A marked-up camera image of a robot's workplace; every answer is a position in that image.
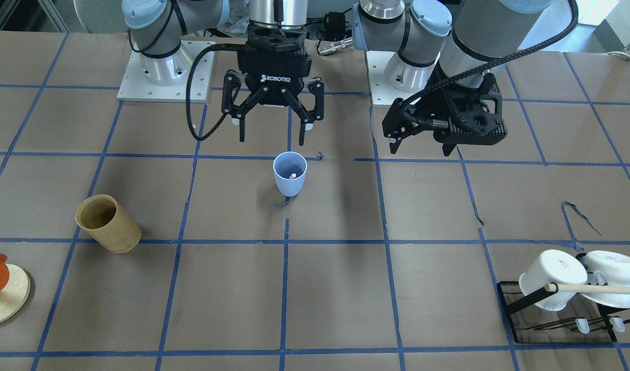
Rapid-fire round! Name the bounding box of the bamboo cylindrical holder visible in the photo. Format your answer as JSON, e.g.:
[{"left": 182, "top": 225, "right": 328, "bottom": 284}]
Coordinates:
[{"left": 75, "top": 194, "right": 141, "bottom": 254}]

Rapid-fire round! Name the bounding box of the white mug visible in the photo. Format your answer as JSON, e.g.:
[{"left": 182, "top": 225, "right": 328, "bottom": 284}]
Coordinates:
[
  {"left": 581, "top": 250, "right": 630, "bottom": 309},
  {"left": 519, "top": 249, "right": 588, "bottom": 295}
]

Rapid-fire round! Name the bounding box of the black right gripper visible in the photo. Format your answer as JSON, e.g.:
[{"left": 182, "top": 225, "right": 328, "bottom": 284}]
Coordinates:
[{"left": 222, "top": 26, "right": 325, "bottom": 146}]

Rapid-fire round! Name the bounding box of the black wire cup rack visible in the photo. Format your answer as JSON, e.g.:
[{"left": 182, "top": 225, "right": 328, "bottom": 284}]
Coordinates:
[{"left": 497, "top": 252, "right": 630, "bottom": 344}]

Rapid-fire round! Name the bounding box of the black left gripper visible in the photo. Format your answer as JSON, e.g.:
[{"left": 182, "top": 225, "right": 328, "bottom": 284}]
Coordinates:
[{"left": 382, "top": 72, "right": 507, "bottom": 157}]

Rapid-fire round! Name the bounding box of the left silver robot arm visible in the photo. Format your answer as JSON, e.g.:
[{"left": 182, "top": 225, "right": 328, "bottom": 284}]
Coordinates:
[{"left": 352, "top": 1, "right": 550, "bottom": 156}]

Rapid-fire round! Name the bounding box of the silver cylindrical connector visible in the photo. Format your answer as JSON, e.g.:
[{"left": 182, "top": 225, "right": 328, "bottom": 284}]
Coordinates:
[{"left": 317, "top": 37, "right": 354, "bottom": 57}]

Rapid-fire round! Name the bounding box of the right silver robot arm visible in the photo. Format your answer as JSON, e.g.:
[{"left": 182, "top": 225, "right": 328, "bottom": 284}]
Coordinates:
[{"left": 122, "top": 1, "right": 325, "bottom": 145}]

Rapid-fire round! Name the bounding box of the black braided cable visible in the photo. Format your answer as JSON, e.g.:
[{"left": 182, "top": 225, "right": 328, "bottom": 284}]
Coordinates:
[{"left": 402, "top": 0, "right": 579, "bottom": 124}]

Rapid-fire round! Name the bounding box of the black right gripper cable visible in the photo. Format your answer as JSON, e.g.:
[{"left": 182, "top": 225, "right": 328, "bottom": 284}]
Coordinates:
[{"left": 185, "top": 44, "right": 246, "bottom": 142}]

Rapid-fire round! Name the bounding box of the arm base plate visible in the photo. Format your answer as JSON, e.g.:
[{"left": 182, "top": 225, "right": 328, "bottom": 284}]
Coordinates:
[
  {"left": 117, "top": 41, "right": 215, "bottom": 103},
  {"left": 366, "top": 51, "right": 439, "bottom": 108}
]

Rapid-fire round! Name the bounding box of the black electronics box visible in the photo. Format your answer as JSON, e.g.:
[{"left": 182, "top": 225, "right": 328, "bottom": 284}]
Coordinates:
[{"left": 321, "top": 12, "right": 347, "bottom": 41}]

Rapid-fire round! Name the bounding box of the wooden rack rod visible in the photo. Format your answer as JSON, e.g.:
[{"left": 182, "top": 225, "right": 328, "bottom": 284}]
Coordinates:
[{"left": 543, "top": 282, "right": 630, "bottom": 294}]

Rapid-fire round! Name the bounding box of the light blue plastic cup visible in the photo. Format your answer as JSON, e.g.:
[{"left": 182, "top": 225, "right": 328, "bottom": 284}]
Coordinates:
[{"left": 273, "top": 151, "right": 308, "bottom": 197}]

